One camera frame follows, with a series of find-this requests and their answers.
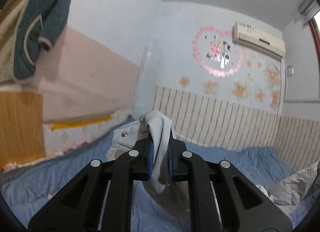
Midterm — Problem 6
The light grey puffer jacket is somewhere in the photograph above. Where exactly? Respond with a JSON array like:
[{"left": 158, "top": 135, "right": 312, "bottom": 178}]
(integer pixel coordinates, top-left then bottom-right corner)
[{"left": 106, "top": 110, "right": 190, "bottom": 218}]

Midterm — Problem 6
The blue quilted bed cover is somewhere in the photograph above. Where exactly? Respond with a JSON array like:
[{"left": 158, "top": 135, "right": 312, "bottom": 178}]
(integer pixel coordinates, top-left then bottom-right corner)
[{"left": 0, "top": 114, "right": 320, "bottom": 232}]

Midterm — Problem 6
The yellow tape strip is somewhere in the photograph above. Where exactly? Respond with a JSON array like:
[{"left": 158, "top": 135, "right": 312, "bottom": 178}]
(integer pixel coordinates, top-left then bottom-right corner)
[{"left": 50, "top": 115, "right": 114, "bottom": 131}]

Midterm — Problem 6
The orange wooden board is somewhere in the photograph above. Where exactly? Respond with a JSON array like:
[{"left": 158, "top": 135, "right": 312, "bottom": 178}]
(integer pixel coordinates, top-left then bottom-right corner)
[{"left": 0, "top": 92, "right": 46, "bottom": 170}]

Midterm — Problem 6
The dark green hanging garment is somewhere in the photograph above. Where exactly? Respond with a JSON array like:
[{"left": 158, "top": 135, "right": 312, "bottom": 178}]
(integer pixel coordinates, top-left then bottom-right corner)
[{"left": 1, "top": 0, "right": 71, "bottom": 83}]

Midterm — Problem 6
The clear plastic sheet on wall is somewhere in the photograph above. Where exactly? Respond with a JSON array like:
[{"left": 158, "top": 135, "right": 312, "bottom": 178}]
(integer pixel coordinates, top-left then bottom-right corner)
[{"left": 132, "top": 47, "right": 159, "bottom": 120}]

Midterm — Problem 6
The white wall socket box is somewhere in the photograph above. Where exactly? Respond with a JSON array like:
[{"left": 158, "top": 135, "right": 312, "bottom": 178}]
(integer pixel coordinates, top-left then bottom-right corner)
[{"left": 287, "top": 66, "right": 294, "bottom": 77}]

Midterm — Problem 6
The pink heart wall sticker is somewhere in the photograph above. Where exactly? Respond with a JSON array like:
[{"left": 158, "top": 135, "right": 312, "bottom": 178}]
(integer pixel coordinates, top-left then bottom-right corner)
[{"left": 192, "top": 26, "right": 245, "bottom": 78}]

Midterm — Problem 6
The white wall air conditioner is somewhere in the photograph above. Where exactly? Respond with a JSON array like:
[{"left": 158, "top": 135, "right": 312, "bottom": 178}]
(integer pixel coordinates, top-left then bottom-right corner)
[{"left": 233, "top": 21, "right": 285, "bottom": 61}]

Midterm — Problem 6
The red wooden window frame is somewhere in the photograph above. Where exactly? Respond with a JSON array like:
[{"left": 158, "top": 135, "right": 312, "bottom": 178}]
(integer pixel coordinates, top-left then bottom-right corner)
[{"left": 308, "top": 18, "right": 320, "bottom": 62}]

